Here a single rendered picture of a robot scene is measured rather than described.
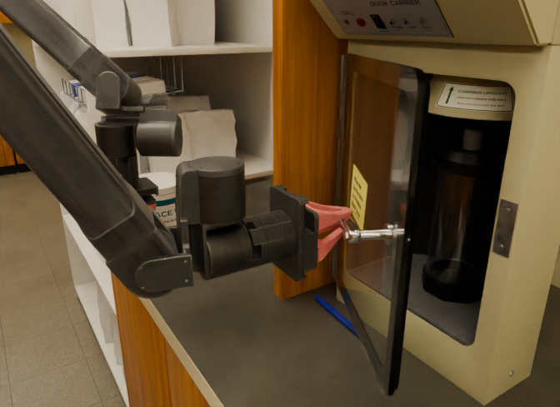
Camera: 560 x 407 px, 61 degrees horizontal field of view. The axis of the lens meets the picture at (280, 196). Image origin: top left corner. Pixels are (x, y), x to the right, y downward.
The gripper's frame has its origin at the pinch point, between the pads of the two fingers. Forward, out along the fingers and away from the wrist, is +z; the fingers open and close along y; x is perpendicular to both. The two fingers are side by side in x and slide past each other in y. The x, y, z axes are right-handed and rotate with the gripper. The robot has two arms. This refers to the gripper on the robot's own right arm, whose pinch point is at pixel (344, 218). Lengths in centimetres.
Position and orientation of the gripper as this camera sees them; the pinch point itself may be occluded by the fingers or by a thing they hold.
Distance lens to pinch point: 60.5
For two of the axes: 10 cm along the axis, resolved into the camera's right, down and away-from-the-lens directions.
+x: -5.2, -2.9, 8.1
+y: 0.0, -9.4, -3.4
